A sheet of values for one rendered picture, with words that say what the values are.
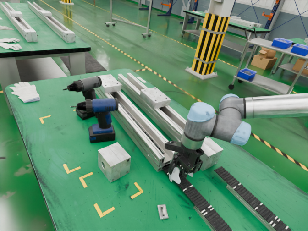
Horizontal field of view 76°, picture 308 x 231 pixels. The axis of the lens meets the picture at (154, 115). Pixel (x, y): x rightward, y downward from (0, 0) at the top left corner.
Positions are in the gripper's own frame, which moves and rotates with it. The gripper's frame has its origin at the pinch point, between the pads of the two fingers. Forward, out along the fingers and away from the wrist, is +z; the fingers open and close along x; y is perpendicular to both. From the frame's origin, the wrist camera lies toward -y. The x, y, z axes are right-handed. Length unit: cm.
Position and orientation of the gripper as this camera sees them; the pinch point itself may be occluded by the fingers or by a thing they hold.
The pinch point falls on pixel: (176, 175)
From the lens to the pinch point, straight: 87.0
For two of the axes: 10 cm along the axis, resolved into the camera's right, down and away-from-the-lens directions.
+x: 8.2, -2.2, 5.2
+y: 5.5, 5.3, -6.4
